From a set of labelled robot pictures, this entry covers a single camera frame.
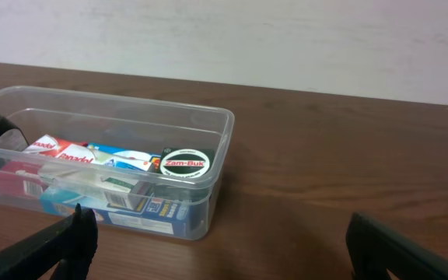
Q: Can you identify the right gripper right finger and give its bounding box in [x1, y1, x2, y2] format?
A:
[345, 212, 448, 280]

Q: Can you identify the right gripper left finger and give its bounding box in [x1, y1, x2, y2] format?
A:
[0, 205, 98, 280]

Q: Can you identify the white Panadol box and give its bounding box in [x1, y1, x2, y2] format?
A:
[38, 144, 155, 210]

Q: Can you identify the red Panadol box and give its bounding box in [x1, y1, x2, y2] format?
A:
[0, 135, 87, 199]

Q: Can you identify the blue Kool Fever box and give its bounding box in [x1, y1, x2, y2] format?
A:
[39, 142, 194, 236]

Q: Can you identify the clear plastic container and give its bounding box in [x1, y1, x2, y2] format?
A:
[0, 86, 234, 240]

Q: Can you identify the dark green round tin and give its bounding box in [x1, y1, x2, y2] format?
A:
[154, 148, 215, 202]

